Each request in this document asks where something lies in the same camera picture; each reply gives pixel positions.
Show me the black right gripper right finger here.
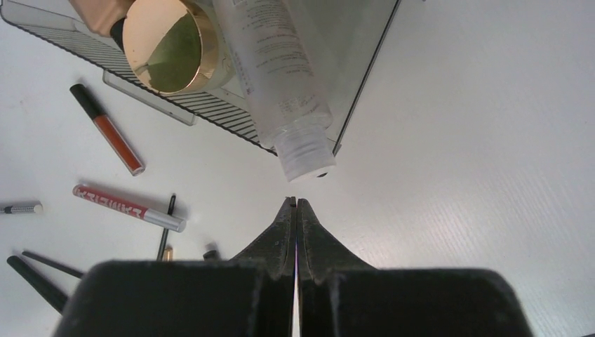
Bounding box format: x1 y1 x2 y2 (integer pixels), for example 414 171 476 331
296 199 532 336

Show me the orange-red lip gloss tube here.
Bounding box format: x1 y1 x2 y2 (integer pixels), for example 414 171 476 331
69 84 145 176

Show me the thin black angled brush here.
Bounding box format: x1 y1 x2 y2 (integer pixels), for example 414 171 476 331
22 251 84 279

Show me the red glitter lip gloss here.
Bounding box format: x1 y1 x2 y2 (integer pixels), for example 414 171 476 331
72 185 187 232

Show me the large black powder brush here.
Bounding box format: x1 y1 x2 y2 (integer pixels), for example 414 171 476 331
6 256 68 314

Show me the clear plastic bottle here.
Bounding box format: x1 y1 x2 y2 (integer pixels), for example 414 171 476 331
213 1 336 183

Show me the black slim liner brush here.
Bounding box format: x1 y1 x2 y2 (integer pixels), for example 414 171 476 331
156 194 177 261

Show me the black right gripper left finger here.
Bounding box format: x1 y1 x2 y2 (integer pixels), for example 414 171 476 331
55 197 297 336

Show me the checkered eyeliner pencil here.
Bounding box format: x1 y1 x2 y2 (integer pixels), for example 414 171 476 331
1 204 44 214

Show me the round tan jar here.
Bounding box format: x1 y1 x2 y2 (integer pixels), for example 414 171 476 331
123 0 235 95

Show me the clear acrylic makeup organizer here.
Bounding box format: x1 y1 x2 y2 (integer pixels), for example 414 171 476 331
0 0 403 157

